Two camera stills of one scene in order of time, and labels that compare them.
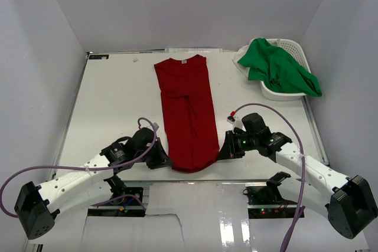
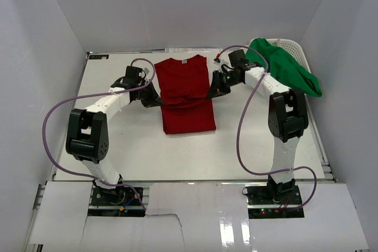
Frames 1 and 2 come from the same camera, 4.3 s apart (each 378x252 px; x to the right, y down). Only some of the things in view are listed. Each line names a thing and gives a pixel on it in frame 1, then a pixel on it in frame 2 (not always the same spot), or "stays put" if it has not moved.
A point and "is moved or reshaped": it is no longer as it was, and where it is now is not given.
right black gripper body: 231,144 → 220,81
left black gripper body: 156,154 → 144,94
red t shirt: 189,113 is moved or reshaped
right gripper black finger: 228,150 → 216,90
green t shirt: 274,66 stays put
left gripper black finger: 160,157 → 149,98
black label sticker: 98,56 stays put
